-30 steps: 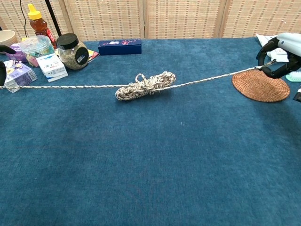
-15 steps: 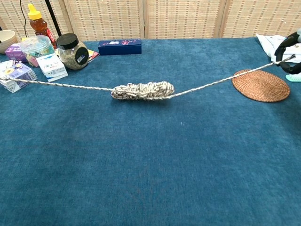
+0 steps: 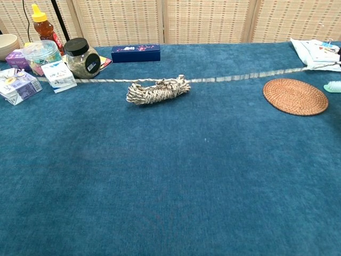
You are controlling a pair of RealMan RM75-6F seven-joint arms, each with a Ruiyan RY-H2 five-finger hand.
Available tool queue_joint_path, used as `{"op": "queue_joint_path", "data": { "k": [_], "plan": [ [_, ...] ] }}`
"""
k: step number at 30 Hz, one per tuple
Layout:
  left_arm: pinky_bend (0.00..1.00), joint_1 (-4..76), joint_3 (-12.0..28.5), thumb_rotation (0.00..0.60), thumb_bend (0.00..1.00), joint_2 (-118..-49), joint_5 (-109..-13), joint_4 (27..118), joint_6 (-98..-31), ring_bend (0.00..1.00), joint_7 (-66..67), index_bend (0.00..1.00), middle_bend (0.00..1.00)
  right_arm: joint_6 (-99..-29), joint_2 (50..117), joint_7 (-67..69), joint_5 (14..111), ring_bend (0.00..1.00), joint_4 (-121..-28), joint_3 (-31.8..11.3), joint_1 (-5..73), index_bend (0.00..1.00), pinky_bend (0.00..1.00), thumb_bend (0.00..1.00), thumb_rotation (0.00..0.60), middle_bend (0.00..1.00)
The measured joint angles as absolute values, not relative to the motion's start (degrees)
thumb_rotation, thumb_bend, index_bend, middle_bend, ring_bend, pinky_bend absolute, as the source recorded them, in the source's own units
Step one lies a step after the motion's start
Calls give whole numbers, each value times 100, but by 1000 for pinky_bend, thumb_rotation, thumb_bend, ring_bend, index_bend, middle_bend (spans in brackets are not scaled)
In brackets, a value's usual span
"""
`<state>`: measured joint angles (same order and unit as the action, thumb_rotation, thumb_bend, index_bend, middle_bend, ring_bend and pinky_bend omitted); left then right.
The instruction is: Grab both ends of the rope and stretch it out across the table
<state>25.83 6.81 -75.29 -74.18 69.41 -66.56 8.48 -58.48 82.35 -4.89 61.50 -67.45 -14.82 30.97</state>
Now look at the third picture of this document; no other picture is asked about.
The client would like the white speckled braided rope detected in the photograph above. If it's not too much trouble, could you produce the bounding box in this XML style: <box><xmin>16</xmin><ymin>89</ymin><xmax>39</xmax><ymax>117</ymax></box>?
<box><xmin>36</xmin><ymin>62</ymin><xmax>340</xmax><ymax>107</ymax></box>

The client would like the white plastic bag with papers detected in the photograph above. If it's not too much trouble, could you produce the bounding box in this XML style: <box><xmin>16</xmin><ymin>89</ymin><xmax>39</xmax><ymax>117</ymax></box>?
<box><xmin>290</xmin><ymin>37</ymin><xmax>341</xmax><ymax>73</ymax></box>

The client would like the mint green brush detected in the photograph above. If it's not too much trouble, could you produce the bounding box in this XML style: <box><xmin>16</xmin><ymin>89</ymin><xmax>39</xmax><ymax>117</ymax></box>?
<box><xmin>323</xmin><ymin>81</ymin><xmax>341</xmax><ymax>94</ymax></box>

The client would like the round woven rattan coaster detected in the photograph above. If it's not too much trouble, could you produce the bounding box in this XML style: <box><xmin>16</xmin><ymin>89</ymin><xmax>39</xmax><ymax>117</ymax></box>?
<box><xmin>263</xmin><ymin>78</ymin><xmax>329</xmax><ymax>116</ymax></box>

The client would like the bamboo folding screen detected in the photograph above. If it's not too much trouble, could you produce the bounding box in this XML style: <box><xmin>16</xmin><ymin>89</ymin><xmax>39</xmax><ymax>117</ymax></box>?
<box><xmin>0</xmin><ymin>0</ymin><xmax>341</xmax><ymax>49</ymax></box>

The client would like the dark blue rectangular box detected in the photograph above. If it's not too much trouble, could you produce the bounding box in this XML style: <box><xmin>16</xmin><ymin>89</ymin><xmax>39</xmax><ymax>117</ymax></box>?
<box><xmin>111</xmin><ymin>44</ymin><xmax>161</xmax><ymax>63</ymax></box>

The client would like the blue tablecloth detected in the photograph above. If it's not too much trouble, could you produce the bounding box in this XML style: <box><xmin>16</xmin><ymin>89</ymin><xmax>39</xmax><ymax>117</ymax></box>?
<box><xmin>0</xmin><ymin>41</ymin><xmax>341</xmax><ymax>256</ymax></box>

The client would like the red booklet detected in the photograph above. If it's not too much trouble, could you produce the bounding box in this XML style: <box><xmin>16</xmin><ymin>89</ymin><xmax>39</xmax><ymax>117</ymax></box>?
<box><xmin>99</xmin><ymin>55</ymin><xmax>113</xmax><ymax>72</ymax></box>

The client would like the glass jar black lid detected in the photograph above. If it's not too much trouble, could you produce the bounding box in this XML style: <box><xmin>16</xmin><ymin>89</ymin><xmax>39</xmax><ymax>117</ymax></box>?
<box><xmin>64</xmin><ymin>37</ymin><xmax>102</xmax><ymax>79</ymax></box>

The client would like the black pole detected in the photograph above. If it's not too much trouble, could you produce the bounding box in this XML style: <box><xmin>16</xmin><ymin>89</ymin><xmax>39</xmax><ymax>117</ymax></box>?
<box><xmin>50</xmin><ymin>0</ymin><xmax>70</xmax><ymax>43</ymax></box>

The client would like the white and blue carton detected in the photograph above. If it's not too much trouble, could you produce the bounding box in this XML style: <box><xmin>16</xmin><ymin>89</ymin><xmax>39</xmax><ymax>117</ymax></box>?
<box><xmin>40</xmin><ymin>60</ymin><xmax>78</xmax><ymax>94</ymax></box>

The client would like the honey bottle yellow cap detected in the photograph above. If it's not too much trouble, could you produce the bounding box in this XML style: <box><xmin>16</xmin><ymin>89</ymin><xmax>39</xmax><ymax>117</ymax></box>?
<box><xmin>31</xmin><ymin>3</ymin><xmax>65</xmax><ymax>56</ymax></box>

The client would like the clear plastic jar of clips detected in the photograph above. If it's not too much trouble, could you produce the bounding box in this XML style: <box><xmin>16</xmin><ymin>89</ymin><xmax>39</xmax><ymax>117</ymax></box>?
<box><xmin>22</xmin><ymin>40</ymin><xmax>62</xmax><ymax>77</ymax></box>

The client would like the purple and white carton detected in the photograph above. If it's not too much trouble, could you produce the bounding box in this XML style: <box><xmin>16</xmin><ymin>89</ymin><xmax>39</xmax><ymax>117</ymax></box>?
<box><xmin>0</xmin><ymin>68</ymin><xmax>43</xmax><ymax>106</ymax></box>

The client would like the small purple box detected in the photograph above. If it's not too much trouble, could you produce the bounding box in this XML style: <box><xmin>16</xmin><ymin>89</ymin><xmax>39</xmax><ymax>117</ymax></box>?
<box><xmin>5</xmin><ymin>49</ymin><xmax>32</xmax><ymax>71</ymax></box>

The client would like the beige bowl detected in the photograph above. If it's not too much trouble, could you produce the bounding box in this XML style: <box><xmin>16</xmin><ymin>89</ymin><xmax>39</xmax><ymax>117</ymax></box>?
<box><xmin>0</xmin><ymin>34</ymin><xmax>21</xmax><ymax>62</ymax></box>

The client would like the thin black cable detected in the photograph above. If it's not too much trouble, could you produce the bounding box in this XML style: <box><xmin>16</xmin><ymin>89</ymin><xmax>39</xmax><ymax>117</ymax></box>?
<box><xmin>22</xmin><ymin>0</ymin><xmax>32</xmax><ymax>43</ymax></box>

